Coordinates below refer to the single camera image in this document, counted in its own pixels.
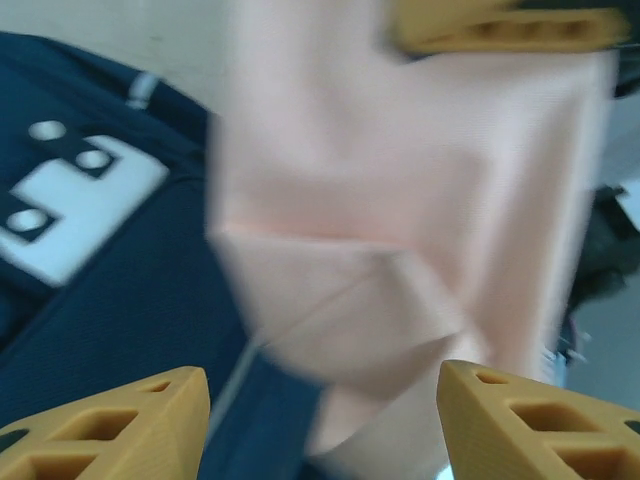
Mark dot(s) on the pink fabric pencil case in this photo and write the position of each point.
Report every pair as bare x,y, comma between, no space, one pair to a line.
400,200

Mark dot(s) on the navy blue backpack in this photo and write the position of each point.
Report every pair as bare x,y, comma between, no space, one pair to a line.
125,325

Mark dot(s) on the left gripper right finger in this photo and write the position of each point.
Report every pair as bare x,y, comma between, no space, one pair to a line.
525,430

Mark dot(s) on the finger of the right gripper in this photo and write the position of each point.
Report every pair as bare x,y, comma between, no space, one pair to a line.
500,27

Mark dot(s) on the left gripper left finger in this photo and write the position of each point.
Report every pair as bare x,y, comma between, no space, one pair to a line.
125,435

